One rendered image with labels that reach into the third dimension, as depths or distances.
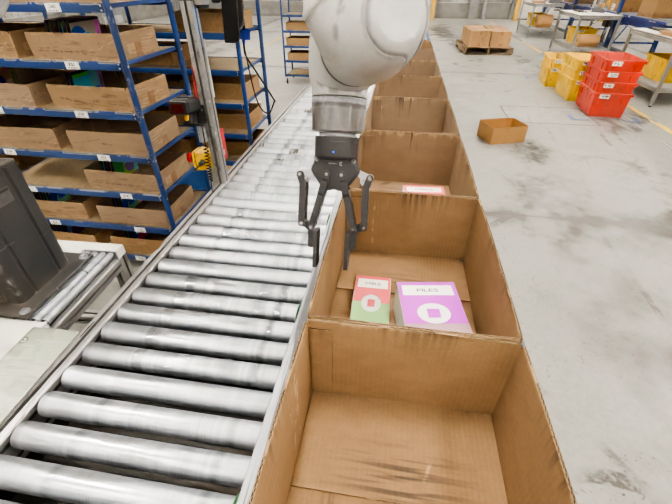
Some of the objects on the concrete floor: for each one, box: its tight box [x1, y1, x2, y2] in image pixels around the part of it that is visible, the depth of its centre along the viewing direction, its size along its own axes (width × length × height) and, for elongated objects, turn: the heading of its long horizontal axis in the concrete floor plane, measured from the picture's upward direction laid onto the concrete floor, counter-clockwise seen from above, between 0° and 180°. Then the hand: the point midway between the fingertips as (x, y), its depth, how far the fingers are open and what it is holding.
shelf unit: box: [279, 0, 310, 84], centre depth 560 cm, size 98×49×196 cm, turn 82°
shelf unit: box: [0, 0, 211, 260], centre depth 186 cm, size 98×49×196 cm, turn 81°
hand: (331, 250), depth 70 cm, fingers open, 5 cm apart
